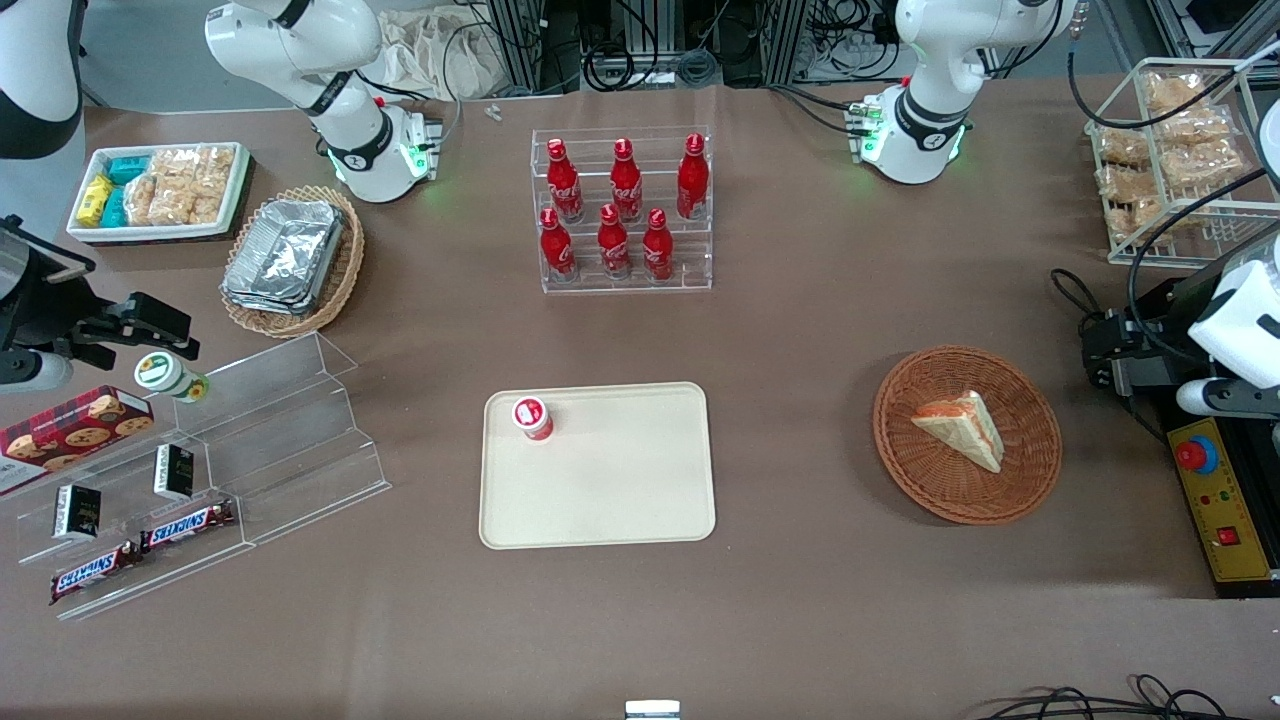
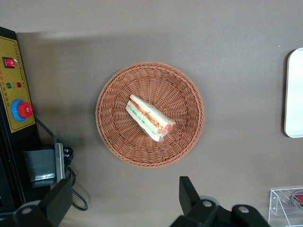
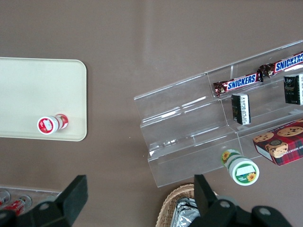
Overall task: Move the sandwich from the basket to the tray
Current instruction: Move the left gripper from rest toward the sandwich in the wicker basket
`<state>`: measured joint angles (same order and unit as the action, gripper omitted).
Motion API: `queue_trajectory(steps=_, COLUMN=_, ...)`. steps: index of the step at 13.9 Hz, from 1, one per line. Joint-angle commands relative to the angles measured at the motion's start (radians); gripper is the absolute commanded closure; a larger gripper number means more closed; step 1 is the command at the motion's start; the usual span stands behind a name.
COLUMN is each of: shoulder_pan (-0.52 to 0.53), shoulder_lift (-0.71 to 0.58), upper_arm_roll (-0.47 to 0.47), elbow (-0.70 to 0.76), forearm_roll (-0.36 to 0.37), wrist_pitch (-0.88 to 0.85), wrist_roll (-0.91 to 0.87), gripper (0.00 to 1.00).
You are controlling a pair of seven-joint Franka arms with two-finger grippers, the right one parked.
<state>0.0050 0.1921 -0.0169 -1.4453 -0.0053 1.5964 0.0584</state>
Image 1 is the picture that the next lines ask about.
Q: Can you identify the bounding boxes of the oval tan wicker basket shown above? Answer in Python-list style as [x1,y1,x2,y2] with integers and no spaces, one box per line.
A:
[219,184,366,340]

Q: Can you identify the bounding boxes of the red cola bottle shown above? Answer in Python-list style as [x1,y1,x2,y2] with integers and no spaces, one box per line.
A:
[546,138,585,224]
[610,138,644,224]
[641,208,675,282]
[676,133,710,221]
[539,207,577,282]
[597,203,633,280]

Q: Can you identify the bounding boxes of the clear acrylic bottle rack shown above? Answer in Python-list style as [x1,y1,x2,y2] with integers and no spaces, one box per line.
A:
[529,126,714,295]

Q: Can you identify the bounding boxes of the red tartan cookie box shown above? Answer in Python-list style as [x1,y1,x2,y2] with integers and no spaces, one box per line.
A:
[0,385,155,497]

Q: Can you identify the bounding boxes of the white rectangular snack tray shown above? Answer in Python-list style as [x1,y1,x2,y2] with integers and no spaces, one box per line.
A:
[66,141,252,245]

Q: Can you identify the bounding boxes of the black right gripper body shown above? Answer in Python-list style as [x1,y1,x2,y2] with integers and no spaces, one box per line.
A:
[0,215,97,352]

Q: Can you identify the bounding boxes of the bagged fried snack pack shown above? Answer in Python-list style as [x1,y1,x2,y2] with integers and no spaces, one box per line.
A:
[1144,71,1207,113]
[1095,129,1152,168]
[1160,143,1247,193]
[1150,108,1232,148]
[1096,165,1163,241]

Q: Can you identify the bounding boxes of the green white drink cup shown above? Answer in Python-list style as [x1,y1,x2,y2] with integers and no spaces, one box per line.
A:
[134,351,212,405]

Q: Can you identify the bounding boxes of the stack of foil trays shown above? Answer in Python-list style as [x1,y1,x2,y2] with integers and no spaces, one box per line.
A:
[221,199,346,317]

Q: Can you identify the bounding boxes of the red emergency stop button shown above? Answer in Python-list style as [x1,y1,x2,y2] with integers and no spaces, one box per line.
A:
[1174,436,1220,477]

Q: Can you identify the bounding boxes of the grey black device box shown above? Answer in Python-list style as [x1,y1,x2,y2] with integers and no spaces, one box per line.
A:
[1081,308,1143,397]

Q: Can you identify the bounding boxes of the yellow control panel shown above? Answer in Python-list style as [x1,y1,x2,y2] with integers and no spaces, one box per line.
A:
[1166,417,1280,584]

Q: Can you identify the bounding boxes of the small black box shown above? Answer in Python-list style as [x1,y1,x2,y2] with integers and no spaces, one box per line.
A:
[52,484,102,542]
[153,444,196,501]

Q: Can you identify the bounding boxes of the red white yogurt cup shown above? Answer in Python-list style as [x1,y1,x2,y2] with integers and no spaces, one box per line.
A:
[512,396,555,442]

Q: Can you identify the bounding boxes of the brown snickers bar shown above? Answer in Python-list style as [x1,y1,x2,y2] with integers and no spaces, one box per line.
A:
[49,541,143,605]
[141,499,237,552]

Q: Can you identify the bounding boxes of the black equipment base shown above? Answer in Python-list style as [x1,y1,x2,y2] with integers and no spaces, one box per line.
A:
[1083,270,1280,601]

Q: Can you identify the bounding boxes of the black looped cable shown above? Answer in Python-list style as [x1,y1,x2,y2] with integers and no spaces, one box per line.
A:
[1049,267,1105,336]

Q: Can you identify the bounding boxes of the black coiled cables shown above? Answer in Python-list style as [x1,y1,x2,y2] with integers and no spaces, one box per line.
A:
[583,40,723,93]

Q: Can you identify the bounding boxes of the beige cloth bag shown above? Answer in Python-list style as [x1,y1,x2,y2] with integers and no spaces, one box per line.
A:
[378,8,493,102]

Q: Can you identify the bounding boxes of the beige plastic tray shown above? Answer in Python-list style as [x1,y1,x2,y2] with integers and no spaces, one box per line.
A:
[479,381,718,551]

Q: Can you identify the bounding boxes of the round brown wicker basket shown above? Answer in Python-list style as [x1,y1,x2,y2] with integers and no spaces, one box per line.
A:
[872,345,1064,526]

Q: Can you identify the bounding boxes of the triangular sandwich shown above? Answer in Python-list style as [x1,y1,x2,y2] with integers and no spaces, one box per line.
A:
[911,390,1005,474]

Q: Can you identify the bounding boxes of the white wire rack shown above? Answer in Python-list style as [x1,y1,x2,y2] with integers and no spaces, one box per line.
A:
[1084,57,1280,269]

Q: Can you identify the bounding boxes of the black floor cables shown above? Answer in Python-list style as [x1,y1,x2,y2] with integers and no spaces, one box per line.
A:
[975,673,1256,720]

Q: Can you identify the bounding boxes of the clear acrylic stepped shelf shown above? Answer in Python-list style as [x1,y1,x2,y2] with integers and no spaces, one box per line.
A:
[0,332,392,623]

